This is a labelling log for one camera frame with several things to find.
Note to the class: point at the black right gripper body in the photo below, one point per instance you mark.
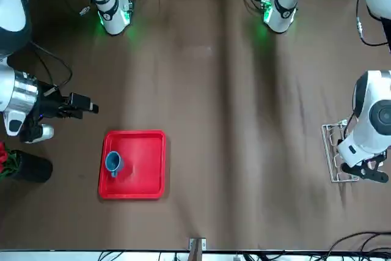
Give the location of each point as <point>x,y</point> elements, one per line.
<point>49,105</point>

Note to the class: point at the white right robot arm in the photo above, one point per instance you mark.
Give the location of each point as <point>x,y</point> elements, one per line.
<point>113,16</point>

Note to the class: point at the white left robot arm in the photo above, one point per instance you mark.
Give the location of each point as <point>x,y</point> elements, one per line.
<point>285,10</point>

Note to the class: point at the red plastic tray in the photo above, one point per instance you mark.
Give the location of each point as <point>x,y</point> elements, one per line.
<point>143,163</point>

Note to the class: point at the black ribbed vase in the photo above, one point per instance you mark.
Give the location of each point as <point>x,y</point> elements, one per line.
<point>33,167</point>

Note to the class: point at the red tulip bouquet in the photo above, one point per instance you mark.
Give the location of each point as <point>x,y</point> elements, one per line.
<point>3,155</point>

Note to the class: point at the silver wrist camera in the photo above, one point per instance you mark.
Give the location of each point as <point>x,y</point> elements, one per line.
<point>46,132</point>

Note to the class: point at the aluminium frame post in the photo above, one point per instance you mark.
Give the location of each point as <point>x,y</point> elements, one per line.
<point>197,250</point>

